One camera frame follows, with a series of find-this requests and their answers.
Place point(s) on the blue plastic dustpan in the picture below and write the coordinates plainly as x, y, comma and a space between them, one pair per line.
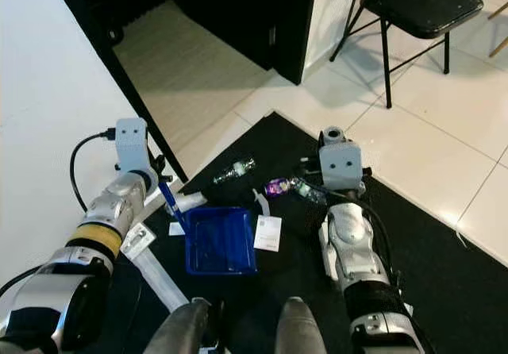
218, 243

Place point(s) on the grey robot left leg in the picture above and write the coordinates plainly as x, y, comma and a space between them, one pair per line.
182, 330

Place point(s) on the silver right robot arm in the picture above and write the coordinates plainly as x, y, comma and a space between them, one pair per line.
345, 235

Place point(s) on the white barcode label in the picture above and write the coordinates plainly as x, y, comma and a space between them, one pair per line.
139, 239

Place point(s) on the large white printed label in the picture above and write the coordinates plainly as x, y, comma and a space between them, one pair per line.
268, 233

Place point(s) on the grey robot leg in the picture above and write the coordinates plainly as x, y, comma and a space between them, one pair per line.
299, 330
182, 330

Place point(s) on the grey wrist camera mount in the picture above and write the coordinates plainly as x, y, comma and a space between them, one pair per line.
131, 144
341, 163

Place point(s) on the black cabinet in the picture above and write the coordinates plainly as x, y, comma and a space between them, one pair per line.
222, 9

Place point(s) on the black wall edge trim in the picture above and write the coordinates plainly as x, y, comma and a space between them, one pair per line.
103, 52

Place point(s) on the clear crushed plastic bottle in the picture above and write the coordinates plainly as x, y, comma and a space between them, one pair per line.
307, 191
234, 171

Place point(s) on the light wooden leg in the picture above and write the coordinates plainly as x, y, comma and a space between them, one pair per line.
500, 28

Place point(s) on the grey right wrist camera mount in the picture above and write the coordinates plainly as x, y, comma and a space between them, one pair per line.
341, 163

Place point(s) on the small white paper card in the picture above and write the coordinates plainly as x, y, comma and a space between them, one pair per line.
176, 228

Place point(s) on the grey robot right leg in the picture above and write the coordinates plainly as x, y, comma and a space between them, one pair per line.
299, 330

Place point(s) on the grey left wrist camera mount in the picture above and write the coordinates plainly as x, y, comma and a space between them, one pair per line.
131, 144

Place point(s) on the white plastic wrap roll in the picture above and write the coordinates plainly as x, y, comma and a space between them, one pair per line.
198, 202

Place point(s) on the small white tape scrap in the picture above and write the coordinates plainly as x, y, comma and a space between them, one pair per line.
464, 236

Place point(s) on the small grey plastic clip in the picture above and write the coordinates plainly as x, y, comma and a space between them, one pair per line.
261, 203

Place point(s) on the black folding chair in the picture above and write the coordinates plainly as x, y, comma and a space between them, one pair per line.
421, 5

